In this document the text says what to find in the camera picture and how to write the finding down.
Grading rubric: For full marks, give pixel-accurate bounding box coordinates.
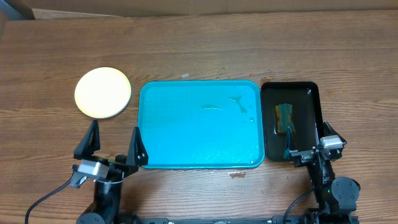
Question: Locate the black rectangular water tray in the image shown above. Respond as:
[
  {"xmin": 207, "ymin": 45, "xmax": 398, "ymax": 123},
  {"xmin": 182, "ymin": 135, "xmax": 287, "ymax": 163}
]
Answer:
[{"xmin": 261, "ymin": 82, "xmax": 324, "ymax": 162}]

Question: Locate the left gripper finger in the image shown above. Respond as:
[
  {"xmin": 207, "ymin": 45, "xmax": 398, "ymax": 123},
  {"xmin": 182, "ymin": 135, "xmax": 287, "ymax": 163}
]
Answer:
[
  {"xmin": 73, "ymin": 120, "xmax": 100, "ymax": 159},
  {"xmin": 126, "ymin": 127, "xmax": 149, "ymax": 166}
]

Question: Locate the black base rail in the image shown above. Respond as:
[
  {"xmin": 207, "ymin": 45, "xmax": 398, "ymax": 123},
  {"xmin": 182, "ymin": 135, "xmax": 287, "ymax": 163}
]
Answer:
[{"xmin": 118, "ymin": 214, "xmax": 360, "ymax": 224}]

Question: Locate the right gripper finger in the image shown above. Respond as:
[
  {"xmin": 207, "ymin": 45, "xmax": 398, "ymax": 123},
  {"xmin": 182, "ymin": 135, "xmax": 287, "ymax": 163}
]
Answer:
[
  {"xmin": 284, "ymin": 126, "xmax": 297, "ymax": 159},
  {"xmin": 323, "ymin": 121, "xmax": 347, "ymax": 145}
]

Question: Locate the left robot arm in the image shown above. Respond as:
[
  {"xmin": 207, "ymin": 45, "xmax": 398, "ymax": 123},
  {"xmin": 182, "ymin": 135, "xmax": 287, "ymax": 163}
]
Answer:
[{"xmin": 69, "ymin": 120, "xmax": 149, "ymax": 224}]

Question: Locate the yellow green sponge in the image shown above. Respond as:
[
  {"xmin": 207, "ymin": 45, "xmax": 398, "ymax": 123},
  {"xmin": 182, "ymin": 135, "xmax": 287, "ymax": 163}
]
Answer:
[{"xmin": 274, "ymin": 103, "xmax": 295, "ymax": 134}]

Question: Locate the yellow plate with stain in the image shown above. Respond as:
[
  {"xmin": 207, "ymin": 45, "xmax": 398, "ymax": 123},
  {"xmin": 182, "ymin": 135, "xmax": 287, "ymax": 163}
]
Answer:
[{"xmin": 74, "ymin": 67, "xmax": 132, "ymax": 119}]

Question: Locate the teal plastic tray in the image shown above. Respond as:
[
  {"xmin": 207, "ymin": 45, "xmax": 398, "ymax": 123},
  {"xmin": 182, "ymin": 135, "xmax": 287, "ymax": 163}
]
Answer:
[{"xmin": 137, "ymin": 80, "xmax": 265, "ymax": 169}]

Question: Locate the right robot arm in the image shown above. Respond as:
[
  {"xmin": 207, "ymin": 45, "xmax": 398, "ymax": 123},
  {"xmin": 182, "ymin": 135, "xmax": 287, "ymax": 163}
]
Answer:
[{"xmin": 282, "ymin": 121, "xmax": 361, "ymax": 223}]

